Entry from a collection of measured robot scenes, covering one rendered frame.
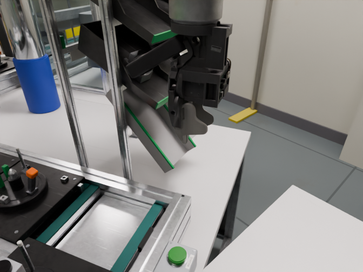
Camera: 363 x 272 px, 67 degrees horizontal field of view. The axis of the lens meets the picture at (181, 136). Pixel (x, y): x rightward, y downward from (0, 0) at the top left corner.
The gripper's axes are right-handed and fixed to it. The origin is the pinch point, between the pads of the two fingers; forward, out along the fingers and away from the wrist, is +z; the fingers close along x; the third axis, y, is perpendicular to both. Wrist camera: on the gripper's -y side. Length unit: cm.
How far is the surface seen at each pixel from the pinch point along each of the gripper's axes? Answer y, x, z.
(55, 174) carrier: -42.0, 4.6, 26.0
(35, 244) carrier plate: -28.5, -16.0, 25.8
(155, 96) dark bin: -15.1, 19.7, 2.6
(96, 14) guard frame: -78, 80, -6
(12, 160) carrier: -60, 5, 26
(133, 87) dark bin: -19.7, 16.3, -0.4
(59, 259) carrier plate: -20.8, -17.0, 25.8
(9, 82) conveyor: -137, 66, 33
